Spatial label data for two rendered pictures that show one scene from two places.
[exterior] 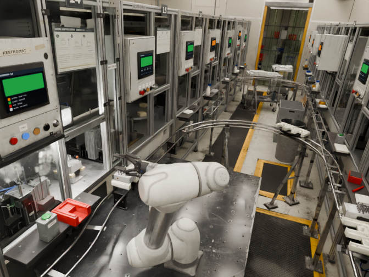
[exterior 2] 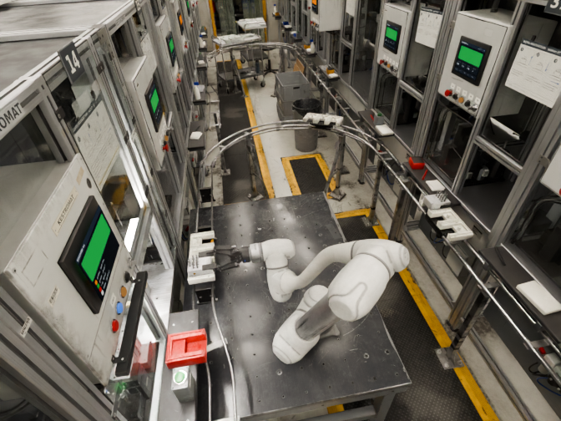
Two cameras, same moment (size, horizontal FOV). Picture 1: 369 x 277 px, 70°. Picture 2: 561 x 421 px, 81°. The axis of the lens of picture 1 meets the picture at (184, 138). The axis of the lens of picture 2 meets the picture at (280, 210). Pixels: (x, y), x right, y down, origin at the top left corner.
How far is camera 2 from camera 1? 0.70 m
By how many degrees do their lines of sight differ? 27
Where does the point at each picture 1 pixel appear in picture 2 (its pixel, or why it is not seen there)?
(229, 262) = not seen: hidden behind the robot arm
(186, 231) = not seen: hidden behind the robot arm
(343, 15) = not seen: outside the picture
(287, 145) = (308, 133)
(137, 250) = (294, 347)
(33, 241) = (173, 408)
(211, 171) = (396, 256)
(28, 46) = (72, 186)
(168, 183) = (371, 291)
